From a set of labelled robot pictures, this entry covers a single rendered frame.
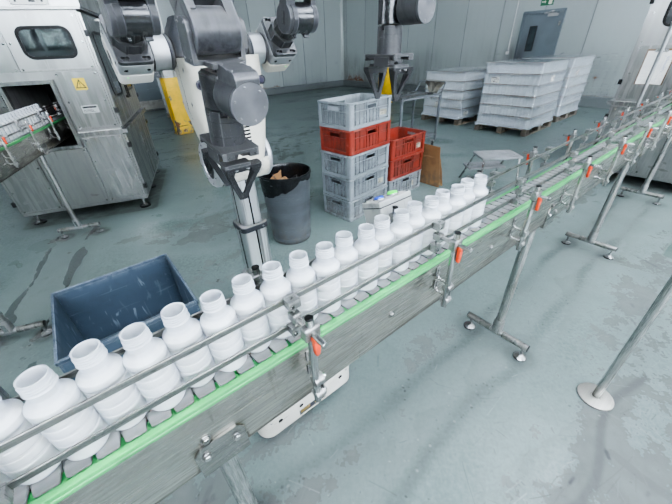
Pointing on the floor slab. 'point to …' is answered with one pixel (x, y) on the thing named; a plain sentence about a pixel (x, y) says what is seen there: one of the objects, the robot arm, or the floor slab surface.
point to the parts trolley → (414, 108)
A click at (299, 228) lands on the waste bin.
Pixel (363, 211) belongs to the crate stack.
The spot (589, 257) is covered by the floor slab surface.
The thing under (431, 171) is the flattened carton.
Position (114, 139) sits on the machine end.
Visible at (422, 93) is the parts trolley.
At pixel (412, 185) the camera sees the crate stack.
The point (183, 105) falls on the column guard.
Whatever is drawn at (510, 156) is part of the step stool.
